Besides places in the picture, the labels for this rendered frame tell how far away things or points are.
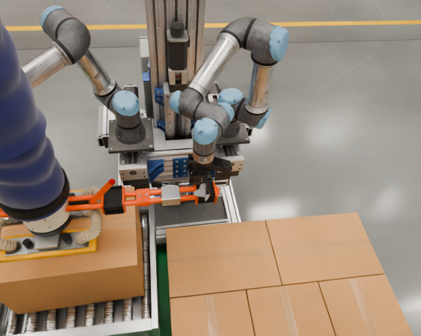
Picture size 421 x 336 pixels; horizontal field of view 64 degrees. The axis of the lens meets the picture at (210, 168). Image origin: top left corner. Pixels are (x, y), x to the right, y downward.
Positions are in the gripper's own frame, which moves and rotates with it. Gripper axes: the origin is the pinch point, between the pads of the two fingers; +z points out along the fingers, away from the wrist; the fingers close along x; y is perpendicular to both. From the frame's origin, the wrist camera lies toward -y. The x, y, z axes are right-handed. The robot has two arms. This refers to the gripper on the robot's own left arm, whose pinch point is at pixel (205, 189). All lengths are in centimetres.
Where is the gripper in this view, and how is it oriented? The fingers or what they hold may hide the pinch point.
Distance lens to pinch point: 132.6
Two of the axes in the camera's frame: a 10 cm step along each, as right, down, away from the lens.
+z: -0.7, 6.1, 7.9
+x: 1.4, 7.9, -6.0
